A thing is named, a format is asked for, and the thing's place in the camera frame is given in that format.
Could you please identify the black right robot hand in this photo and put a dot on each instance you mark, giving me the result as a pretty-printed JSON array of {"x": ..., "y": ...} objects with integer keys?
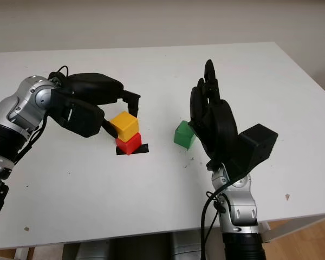
[{"x": 220, "y": 127}]

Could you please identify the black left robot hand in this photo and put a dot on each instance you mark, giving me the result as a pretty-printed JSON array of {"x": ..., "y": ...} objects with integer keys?
[{"x": 94, "y": 86}]

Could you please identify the green cube block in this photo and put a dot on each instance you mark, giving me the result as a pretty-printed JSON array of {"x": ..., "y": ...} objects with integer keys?
[{"x": 182, "y": 136}]

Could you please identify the yellow cube block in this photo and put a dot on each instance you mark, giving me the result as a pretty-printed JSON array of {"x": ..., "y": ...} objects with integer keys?
[{"x": 124, "y": 124}]

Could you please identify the red cube block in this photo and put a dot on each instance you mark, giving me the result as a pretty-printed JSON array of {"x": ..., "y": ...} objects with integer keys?
[{"x": 131, "y": 145}]

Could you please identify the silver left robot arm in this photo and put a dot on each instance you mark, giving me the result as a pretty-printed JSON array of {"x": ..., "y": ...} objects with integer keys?
[{"x": 19, "y": 105}]

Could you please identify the black tape strip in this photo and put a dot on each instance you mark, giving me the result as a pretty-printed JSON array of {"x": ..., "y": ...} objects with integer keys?
[{"x": 145, "y": 149}]

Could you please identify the grey robot lower body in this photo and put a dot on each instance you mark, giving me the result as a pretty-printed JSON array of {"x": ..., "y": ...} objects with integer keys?
[{"x": 140, "y": 246}]

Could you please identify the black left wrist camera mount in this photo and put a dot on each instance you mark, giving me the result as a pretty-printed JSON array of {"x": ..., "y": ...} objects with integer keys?
[{"x": 81, "y": 119}]

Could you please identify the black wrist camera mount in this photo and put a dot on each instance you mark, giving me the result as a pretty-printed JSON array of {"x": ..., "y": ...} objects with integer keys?
[
  {"x": 260, "y": 143},
  {"x": 81, "y": 119}
]

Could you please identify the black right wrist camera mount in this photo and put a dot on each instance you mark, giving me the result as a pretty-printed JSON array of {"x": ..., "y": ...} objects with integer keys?
[{"x": 260, "y": 143}]

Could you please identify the white table leg frame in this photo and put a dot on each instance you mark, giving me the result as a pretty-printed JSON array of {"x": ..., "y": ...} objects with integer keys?
[
  {"x": 23, "y": 254},
  {"x": 292, "y": 227}
]

